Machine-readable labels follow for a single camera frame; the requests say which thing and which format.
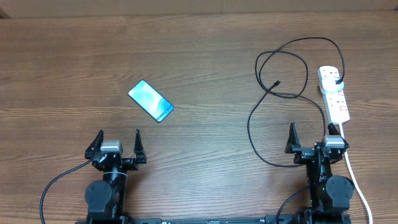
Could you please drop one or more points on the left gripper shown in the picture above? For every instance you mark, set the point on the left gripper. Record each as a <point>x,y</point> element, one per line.
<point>132,163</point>

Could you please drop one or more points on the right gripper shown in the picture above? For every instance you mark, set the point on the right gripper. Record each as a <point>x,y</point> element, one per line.
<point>303,153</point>

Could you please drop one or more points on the blue Galaxy smartphone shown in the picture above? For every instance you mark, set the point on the blue Galaxy smartphone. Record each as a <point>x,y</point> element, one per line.
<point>151,101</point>

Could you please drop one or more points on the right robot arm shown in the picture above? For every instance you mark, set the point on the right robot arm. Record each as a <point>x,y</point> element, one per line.
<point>330,194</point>

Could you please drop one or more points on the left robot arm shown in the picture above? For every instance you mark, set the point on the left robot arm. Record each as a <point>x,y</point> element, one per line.
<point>105,197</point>

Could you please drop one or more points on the white charger plug adapter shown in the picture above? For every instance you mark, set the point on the white charger plug adapter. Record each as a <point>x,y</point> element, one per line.
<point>330,85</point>

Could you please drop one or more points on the white power strip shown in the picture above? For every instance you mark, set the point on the white power strip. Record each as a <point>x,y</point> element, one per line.
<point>335,103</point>

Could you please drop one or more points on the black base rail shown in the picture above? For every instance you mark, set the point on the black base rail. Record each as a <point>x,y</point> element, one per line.
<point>268,219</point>

